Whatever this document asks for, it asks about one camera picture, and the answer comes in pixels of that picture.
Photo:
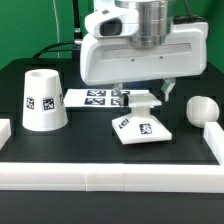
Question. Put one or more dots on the white lamp shade cone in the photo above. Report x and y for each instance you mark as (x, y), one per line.
(43, 104)

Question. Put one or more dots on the white front fence bar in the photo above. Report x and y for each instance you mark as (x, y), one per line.
(112, 177)

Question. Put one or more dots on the white lamp base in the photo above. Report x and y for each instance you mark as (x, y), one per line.
(139, 125)

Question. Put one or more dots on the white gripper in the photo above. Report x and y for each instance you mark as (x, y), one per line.
(120, 47)

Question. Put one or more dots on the white lamp bulb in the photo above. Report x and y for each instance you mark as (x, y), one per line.
(201, 109)

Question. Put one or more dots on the white left fence bar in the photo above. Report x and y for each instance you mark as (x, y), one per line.
(5, 131)

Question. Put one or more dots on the white right fence bar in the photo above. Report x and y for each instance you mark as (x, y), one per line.
(214, 137)

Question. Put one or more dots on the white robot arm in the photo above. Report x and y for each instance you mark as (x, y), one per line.
(148, 8)

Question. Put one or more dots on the white marker tag board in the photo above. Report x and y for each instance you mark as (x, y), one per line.
(101, 98)

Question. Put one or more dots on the white fence bar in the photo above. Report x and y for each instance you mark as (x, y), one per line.
(214, 137)
(112, 177)
(5, 131)

